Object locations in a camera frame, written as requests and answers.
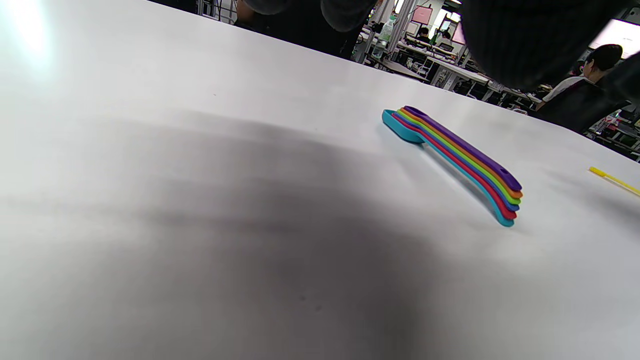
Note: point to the teal measuring spoon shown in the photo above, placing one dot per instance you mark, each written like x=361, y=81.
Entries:
x=400, y=127

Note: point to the pink lit monitor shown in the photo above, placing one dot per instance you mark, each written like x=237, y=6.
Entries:
x=422, y=14

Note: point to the person's right hand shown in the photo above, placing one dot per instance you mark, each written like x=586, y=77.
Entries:
x=627, y=85

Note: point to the purple measuring spoon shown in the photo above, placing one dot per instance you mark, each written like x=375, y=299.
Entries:
x=465, y=145

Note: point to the blue measuring spoon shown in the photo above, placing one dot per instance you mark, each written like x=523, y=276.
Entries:
x=514, y=206

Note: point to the orange measuring spoon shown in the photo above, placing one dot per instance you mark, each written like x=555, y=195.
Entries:
x=517, y=193

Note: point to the white lit monitor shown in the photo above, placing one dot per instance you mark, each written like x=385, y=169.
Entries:
x=620, y=37

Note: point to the yellow measuring spoon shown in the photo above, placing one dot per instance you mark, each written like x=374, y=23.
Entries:
x=597, y=171

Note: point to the green measuring spoon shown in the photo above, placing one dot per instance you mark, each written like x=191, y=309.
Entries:
x=515, y=200

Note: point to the person's left hand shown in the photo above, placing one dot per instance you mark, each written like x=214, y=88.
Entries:
x=525, y=45

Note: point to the white desk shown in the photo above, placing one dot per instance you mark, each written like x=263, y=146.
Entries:
x=460, y=70

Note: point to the red measuring spoon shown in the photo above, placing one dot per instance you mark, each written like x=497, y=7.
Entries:
x=510, y=215

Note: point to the green plastic water bottle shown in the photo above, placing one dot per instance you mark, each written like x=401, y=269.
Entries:
x=385, y=35

